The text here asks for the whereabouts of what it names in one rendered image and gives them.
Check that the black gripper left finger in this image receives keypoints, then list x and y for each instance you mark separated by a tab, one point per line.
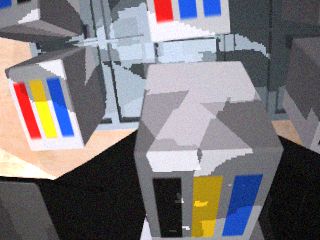
99	200

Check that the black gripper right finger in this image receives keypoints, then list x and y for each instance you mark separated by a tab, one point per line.
292	208

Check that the white block with black, blue and red stripes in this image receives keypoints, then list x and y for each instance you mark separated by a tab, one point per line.
39	20

